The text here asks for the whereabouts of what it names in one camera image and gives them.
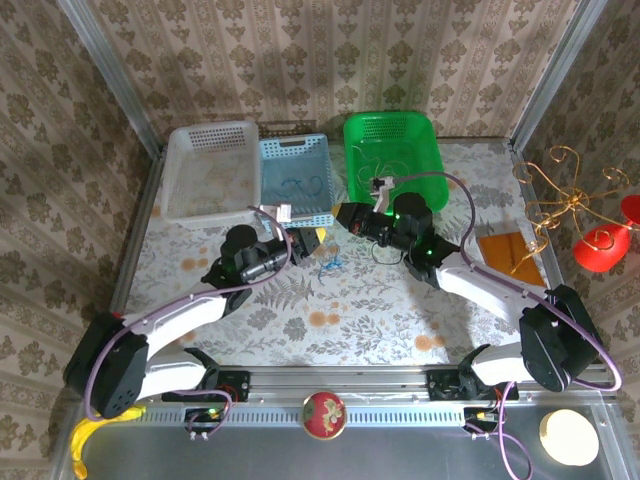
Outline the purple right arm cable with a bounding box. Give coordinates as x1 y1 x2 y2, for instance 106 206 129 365
392 171 624 479

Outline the thin white cable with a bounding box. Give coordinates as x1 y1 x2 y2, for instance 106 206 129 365
352 144 386 187

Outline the thin black gripper wire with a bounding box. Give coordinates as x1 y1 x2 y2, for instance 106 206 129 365
372 238 407 266

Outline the thin blue cable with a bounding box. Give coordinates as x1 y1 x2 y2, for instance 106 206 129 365
316 240 346 282
277 174 327 197

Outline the slotted metal strip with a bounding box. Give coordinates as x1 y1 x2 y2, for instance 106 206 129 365
134 405 471 427

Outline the orange wooden board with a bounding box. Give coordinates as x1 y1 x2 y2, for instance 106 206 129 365
477 232 547 289

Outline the aluminium side rail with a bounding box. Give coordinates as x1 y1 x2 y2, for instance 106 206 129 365
509 142 576 301
99 149 169 366

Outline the small control board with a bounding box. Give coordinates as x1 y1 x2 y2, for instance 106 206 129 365
462 405 504 442
183 405 232 442

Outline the aluminium mounting rail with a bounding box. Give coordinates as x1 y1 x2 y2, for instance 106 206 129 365
214 366 609 404

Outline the aluminium frame post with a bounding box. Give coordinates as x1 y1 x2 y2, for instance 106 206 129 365
55 0 167 156
509 0 604 151

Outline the white plastic basket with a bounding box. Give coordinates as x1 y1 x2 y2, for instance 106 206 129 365
160 119 262 229

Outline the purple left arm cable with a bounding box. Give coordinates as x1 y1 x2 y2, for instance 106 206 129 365
83 203 294 442

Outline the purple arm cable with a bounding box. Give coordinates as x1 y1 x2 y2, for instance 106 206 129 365
392 171 624 479
83 203 294 442

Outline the blue plastic basket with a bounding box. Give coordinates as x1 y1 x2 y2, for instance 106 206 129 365
257 132 337 232

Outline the round cream disc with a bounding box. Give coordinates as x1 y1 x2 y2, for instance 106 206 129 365
539 409 600 467

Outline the red vase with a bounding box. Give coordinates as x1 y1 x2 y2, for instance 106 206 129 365
572 194 640 274

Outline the green plastic basket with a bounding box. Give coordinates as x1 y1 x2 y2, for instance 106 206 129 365
342 109 452 222

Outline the gold wire ornament stand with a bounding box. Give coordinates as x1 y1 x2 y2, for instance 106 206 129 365
510 145 632 275

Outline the yellow banana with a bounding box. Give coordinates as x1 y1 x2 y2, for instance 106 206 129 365
69 404 147 479

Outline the red patterned ball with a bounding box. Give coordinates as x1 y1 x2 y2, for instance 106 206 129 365
301 391 348 441

